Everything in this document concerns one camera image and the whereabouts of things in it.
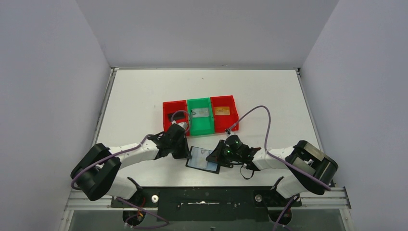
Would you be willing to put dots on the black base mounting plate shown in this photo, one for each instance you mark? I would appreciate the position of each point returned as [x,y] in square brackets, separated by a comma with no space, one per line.
[228,203]

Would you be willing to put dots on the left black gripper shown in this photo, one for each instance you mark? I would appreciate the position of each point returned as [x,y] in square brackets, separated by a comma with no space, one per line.
[178,144]

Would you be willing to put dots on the silver diamond print card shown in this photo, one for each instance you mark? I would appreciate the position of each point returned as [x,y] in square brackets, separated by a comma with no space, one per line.
[198,158]

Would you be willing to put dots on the black card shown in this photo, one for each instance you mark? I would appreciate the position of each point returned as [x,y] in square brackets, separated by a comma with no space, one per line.
[175,116]

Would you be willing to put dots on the red plastic bin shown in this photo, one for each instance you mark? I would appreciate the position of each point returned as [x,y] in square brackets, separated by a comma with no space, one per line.
[223,122]
[173,106]

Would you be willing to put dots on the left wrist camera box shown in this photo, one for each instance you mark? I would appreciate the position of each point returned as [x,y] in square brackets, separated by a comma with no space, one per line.
[184,125]

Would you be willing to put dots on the black leather card holder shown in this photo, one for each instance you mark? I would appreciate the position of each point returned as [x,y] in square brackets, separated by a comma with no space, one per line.
[212,167]

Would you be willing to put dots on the gold credit card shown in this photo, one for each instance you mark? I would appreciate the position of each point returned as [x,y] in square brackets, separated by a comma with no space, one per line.
[222,111]

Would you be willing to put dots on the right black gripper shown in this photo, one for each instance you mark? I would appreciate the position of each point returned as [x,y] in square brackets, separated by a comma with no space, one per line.
[217,155]

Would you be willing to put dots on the silver card with magnetic stripe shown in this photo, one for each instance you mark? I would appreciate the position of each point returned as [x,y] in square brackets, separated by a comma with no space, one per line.
[199,112]

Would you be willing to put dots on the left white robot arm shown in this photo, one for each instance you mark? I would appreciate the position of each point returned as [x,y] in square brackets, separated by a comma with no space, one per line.
[96,175]

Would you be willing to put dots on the right red plastic bin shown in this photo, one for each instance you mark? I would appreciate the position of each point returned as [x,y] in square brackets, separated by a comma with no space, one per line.
[223,122]

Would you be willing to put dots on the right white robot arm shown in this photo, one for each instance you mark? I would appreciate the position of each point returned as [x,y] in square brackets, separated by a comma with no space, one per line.
[311,170]

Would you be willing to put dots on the left red plastic bin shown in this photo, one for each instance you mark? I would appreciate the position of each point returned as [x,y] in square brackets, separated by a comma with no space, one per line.
[173,106]

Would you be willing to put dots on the green plastic bin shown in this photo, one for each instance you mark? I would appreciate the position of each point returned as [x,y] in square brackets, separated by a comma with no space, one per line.
[203,125]

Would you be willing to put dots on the aluminium table edge rail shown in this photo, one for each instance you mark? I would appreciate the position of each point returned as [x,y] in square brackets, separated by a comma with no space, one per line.
[105,101]

